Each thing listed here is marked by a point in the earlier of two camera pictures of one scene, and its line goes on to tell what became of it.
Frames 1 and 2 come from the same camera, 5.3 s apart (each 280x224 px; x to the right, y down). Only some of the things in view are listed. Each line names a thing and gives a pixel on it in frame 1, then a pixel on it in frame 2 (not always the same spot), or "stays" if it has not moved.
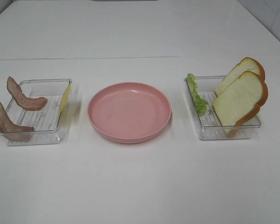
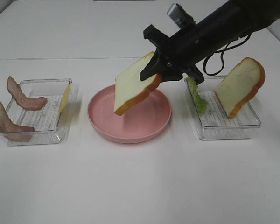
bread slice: [241, 100] -> [129, 87]
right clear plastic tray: [209, 125] stays
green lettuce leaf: [201, 103] stays
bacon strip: [15, 91] stays
